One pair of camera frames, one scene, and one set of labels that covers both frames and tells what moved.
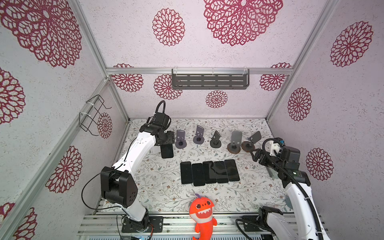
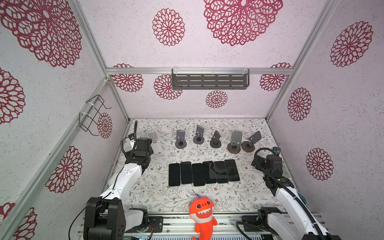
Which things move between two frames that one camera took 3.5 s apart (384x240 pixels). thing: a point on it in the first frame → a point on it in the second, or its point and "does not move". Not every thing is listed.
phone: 221,172 does not move
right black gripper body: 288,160 → 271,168
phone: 210,175 does not move
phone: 167,151 → 174,175
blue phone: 232,170 does not move
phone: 186,172 does not move
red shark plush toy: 200,211 does not move
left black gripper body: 168,138 → 148,156
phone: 198,174 does not move
